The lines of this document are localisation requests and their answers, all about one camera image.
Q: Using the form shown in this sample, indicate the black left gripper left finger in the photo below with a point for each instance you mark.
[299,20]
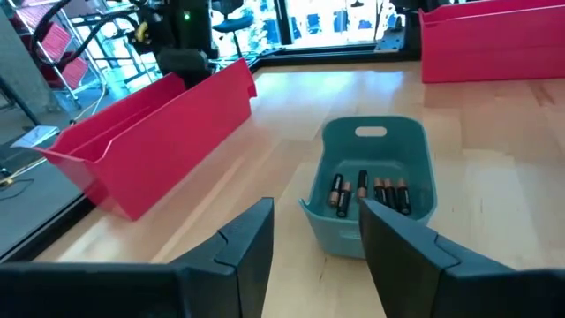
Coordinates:
[132,291]

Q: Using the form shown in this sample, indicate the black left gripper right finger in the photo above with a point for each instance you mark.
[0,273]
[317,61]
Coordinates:
[441,291]

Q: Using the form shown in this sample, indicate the long red plastic bin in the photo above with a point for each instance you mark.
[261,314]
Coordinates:
[154,146]
[485,48]

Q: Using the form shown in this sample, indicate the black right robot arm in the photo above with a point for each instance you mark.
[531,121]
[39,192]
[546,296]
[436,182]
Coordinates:
[176,26]

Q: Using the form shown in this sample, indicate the black office chair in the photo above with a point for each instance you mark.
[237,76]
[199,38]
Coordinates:
[231,24]

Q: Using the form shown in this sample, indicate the metal rack with red bins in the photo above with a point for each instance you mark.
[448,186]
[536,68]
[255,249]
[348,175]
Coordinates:
[55,42]

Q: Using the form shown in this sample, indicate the blue-grey plastic basket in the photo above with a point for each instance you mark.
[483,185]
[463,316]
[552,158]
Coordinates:
[375,154]

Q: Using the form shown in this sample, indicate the white paper sheet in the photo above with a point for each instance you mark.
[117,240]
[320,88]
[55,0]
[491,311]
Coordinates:
[35,137]

